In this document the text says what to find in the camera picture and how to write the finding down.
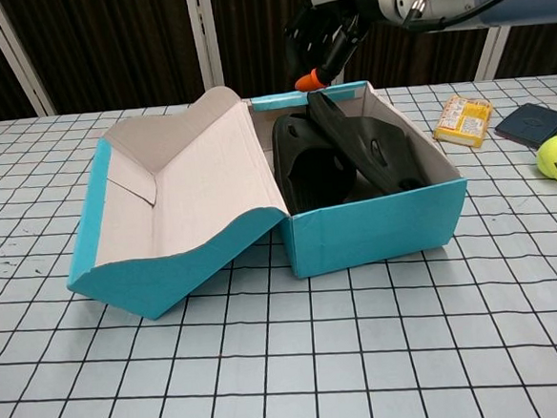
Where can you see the dark blue wallet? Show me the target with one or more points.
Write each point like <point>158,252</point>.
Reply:
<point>533,124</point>

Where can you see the yellow retail blister package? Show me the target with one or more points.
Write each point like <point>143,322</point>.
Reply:
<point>461,122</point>

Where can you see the black slipper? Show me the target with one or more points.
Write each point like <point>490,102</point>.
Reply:
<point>359,136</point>
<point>293,141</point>

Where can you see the white screen frame post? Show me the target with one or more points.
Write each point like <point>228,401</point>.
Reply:
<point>490,55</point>
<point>15,60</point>
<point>203,32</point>

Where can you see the white grid tablecloth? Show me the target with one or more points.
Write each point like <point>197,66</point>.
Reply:
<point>270,362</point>

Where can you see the light blue shoe box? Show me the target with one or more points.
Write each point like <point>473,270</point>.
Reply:
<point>371,231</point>

